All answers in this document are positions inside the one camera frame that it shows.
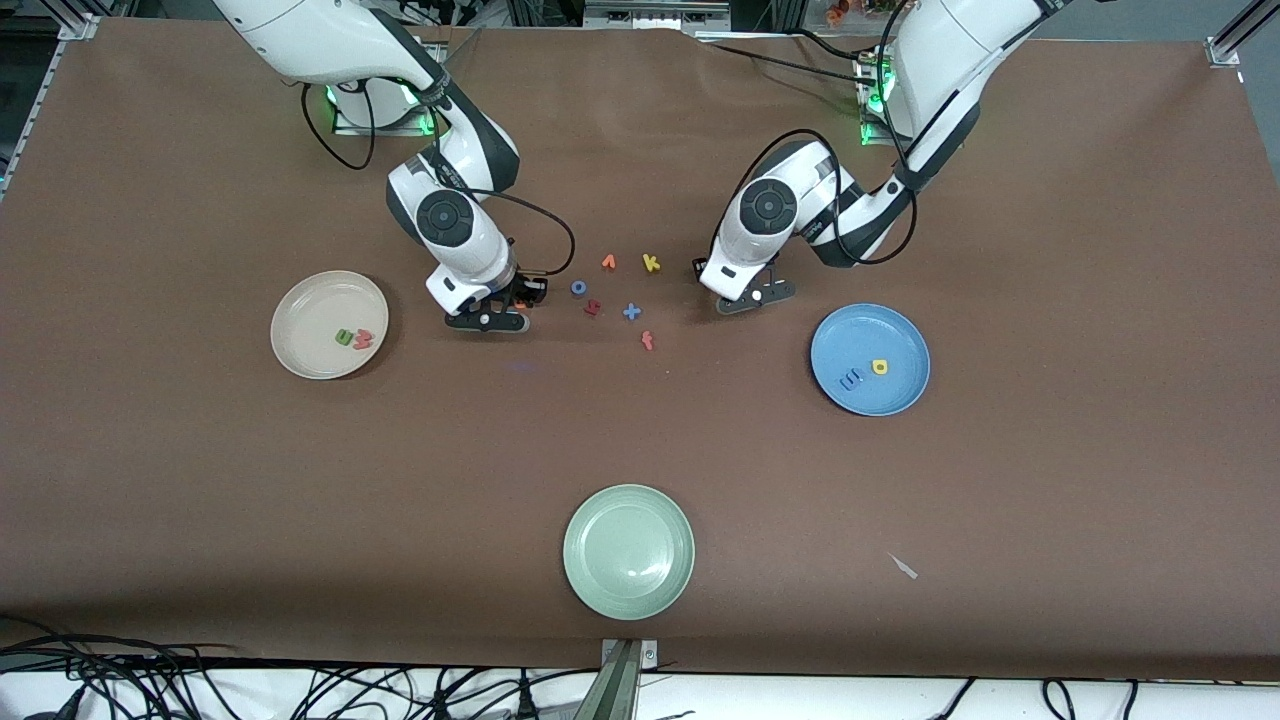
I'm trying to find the beige brown round plate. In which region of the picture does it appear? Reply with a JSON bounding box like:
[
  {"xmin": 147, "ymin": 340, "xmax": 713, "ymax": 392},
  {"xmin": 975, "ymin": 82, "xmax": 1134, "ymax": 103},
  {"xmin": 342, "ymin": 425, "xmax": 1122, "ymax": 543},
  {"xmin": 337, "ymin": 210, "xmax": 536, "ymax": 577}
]
[{"xmin": 270, "ymin": 270, "xmax": 390, "ymax": 381}]

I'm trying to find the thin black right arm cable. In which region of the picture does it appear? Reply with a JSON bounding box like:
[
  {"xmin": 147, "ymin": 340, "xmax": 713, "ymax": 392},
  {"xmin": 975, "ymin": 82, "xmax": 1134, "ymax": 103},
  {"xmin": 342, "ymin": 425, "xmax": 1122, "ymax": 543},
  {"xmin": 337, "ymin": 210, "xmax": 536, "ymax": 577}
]
[{"xmin": 300, "ymin": 85, "xmax": 577, "ymax": 279}]

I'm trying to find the tangled black cable bundle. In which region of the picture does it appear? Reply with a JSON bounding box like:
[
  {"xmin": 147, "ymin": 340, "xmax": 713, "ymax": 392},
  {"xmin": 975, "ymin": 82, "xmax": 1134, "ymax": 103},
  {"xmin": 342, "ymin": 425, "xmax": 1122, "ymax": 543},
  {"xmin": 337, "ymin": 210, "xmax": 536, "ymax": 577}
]
[{"xmin": 0, "ymin": 615, "xmax": 601, "ymax": 720}]

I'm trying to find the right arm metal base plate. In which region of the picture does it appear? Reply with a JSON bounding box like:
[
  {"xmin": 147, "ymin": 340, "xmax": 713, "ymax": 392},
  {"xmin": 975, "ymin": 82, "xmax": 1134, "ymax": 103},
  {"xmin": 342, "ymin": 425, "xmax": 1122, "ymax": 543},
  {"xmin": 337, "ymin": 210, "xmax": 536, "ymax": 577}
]
[{"xmin": 333, "ymin": 80, "xmax": 443, "ymax": 137}]

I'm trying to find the blue round plate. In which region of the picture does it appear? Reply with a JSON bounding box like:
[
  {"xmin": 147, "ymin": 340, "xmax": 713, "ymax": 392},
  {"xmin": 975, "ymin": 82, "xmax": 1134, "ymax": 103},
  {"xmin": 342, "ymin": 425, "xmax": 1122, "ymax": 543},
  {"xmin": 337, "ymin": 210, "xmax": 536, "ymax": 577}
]
[{"xmin": 810, "ymin": 303, "xmax": 932, "ymax": 417}]

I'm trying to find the pale green round plate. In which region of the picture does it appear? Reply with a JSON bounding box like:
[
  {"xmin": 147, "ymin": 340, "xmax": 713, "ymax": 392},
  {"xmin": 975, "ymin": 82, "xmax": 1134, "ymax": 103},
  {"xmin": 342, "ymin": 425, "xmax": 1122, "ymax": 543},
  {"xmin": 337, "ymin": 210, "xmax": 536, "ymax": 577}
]
[{"xmin": 562, "ymin": 484, "xmax": 696, "ymax": 621}]

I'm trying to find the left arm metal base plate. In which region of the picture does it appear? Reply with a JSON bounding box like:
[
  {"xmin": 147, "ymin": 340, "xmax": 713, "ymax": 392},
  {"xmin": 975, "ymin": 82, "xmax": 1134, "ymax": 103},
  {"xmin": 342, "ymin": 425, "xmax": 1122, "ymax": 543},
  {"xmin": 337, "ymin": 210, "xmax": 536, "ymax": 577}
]
[{"xmin": 858, "ymin": 55, "xmax": 901, "ymax": 147}]

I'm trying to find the black cable to arm base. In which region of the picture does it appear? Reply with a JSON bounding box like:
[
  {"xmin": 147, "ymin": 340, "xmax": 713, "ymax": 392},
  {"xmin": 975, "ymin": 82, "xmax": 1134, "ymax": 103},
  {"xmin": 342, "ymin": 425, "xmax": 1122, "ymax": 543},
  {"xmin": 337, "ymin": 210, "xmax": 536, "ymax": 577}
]
[{"xmin": 700, "ymin": 28, "xmax": 881, "ymax": 81}]

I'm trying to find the aluminium frame behind table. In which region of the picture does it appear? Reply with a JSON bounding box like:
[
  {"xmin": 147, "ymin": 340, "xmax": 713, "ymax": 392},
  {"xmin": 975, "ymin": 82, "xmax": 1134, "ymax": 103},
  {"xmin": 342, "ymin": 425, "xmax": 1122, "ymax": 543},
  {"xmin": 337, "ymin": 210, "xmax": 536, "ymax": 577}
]
[{"xmin": 583, "ymin": 0, "xmax": 733, "ymax": 31}]

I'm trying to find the aluminium camera post bracket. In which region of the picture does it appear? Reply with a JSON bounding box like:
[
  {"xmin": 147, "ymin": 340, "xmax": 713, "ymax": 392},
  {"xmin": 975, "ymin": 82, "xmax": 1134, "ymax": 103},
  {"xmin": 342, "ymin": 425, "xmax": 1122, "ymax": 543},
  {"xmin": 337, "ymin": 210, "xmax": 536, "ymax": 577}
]
[{"xmin": 598, "ymin": 638, "xmax": 661, "ymax": 720}]

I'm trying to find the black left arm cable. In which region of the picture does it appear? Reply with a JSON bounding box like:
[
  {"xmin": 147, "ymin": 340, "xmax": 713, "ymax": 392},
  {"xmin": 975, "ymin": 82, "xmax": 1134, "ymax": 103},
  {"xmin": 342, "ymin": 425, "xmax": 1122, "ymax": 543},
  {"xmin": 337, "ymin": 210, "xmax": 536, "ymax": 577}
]
[{"xmin": 708, "ymin": 0, "xmax": 918, "ymax": 267}]

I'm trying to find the aluminium table corner profile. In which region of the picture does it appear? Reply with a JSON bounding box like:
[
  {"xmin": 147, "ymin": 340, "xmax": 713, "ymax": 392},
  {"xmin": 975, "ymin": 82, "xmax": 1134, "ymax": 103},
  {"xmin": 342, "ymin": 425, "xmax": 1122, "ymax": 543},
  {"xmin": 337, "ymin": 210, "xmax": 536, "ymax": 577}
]
[{"xmin": 1205, "ymin": 0, "xmax": 1280, "ymax": 66}]

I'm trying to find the aluminium table edge profile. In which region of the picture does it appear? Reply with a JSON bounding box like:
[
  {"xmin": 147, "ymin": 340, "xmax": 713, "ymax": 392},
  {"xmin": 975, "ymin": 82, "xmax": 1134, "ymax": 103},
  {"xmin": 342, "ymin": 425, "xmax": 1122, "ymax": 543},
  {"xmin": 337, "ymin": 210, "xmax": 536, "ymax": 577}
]
[{"xmin": 0, "ymin": 10, "xmax": 101, "ymax": 191}]

